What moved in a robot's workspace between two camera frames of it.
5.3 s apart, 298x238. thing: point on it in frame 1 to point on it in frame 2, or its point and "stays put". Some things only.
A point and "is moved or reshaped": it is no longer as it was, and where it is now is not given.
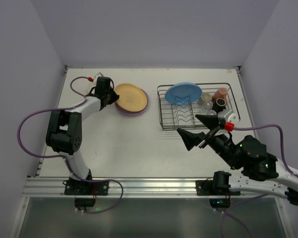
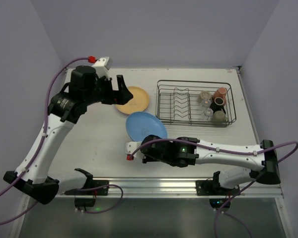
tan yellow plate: [131, 98] is moved or reshaped
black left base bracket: [75, 187] stays put
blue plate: [183, 93] to [139, 124]
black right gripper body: [209, 136] to [147, 149]
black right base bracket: [219, 186] stays put
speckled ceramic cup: [206, 96] stays put
